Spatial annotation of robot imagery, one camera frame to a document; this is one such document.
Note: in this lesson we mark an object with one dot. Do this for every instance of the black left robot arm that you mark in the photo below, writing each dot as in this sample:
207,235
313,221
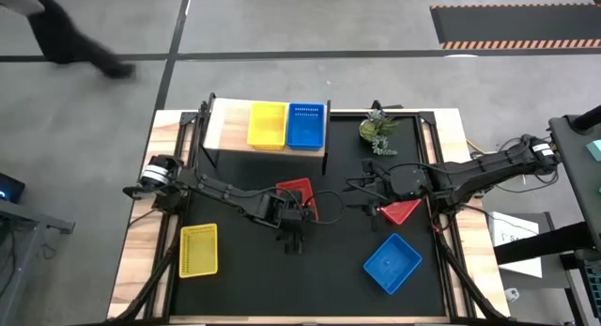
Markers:
216,190

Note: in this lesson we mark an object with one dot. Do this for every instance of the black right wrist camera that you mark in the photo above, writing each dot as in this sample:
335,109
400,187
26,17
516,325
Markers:
368,167

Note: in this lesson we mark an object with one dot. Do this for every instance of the blue plastic slotted basket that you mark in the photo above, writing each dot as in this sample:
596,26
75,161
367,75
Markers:
305,128
392,264

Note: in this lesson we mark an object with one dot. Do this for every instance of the dark screen device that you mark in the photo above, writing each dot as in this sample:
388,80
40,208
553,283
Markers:
10,187

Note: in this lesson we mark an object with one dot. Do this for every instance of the orange striped floor mat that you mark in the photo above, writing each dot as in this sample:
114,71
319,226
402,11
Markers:
516,25

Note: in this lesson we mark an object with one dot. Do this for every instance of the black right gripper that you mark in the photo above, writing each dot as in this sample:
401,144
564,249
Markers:
404,182

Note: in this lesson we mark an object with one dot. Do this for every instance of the black table mat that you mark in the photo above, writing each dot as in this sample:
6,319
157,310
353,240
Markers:
305,279

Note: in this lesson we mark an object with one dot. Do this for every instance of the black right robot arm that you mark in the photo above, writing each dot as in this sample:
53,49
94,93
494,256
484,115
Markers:
488,168

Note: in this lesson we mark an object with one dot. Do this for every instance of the grey metal stand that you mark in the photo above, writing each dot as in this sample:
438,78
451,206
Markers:
28,232

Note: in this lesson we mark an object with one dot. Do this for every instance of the red plastic slotted basket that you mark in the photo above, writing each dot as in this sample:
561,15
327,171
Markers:
300,186
401,212

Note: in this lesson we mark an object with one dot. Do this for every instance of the wooden shelf black frame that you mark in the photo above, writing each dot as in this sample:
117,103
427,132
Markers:
230,128

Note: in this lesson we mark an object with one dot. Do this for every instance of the black round pole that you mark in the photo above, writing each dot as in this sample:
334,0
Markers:
587,119

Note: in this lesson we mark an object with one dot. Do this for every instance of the person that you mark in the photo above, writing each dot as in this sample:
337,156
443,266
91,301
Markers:
61,39

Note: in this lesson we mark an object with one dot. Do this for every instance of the teal small object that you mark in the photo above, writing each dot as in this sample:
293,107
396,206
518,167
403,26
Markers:
595,150

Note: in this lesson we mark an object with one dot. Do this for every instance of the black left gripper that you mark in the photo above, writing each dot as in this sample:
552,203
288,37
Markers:
288,220

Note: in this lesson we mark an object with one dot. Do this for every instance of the artificial succulent plant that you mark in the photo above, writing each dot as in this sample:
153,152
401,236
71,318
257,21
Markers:
375,131

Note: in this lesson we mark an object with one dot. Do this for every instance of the yellow plastic slotted basket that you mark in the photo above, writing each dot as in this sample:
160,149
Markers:
267,126
198,251

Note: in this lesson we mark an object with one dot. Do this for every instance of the slotted storage crate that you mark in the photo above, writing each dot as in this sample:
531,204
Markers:
594,284

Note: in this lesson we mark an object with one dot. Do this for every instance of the black aluminium table frame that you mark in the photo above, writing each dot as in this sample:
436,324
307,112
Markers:
429,143

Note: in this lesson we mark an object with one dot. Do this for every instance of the black desk beam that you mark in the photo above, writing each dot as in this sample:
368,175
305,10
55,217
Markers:
554,241

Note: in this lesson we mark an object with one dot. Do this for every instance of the small white device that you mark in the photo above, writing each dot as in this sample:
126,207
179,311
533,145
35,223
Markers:
512,295

